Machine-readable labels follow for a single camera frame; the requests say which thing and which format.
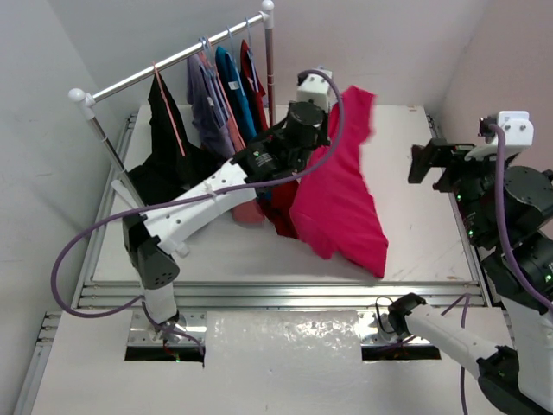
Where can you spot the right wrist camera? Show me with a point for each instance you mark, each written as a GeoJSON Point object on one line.
{"type": "Point", "coordinates": [517, 128]}

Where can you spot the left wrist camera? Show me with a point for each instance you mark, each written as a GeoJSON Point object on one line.
{"type": "Point", "coordinates": [314, 89]}

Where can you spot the pink wire hanger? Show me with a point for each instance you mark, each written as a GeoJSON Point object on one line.
{"type": "Point", "coordinates": [168, 110]}

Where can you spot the aluminium rail frame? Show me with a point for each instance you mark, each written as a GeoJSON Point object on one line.
{"type": "Point", "coordinates": [285, 330]}

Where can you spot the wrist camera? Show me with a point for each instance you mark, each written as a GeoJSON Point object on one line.
{"type": "Point", "coordinates": [517, 128]}
{"type": "Point", "coordinates": [314, 89]}

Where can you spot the blue hanger in teal shirt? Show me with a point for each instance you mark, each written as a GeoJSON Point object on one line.
{"type": "Point", "coordinates": [233, 56]}

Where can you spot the silver clothes rack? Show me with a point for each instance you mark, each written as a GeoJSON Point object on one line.
{"type": "Point", "coordinates": [85, 101]}

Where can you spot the teal t-shirt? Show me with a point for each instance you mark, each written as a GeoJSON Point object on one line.
{"type": "Point", "coordinates": [246, 103]}

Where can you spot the magenta t-shirt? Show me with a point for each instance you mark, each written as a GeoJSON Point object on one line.
{"type": "Point", "coordinates": [333, 211]}

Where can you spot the blue hanger in purple shirt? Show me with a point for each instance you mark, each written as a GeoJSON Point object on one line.
{"type": "Point", "coordinates": [211, 69]}

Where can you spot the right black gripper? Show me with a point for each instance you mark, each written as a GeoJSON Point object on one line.
{"type": "Point", "coordinates": [438, 154]}

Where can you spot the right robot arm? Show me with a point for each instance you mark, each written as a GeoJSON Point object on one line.
{"type": "Point", "coordinates": [516, 380]}

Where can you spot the salmon pink t-shirt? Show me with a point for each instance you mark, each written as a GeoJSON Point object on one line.
{"type": "Point", "coordinates": [249, 212]}

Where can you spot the purple t-shirt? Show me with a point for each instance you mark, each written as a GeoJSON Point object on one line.
{"type": "Point", "coordinates": [208, 115]}

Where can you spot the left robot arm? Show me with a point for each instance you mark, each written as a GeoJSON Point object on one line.
{"type": "Point", "coordinates": [277, 156]}

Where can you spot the dark red t-shirt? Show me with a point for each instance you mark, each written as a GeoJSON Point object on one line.
{"type": "Point", "coordinates": [277, 204]}

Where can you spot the black t-shirt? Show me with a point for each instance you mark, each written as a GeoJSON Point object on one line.
{"type": "Point", "coordinates": [165, 174]}

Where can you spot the blue hanger in red shirt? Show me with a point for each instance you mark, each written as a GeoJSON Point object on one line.
{"type": "Point", "coordinates": [250, 55]}

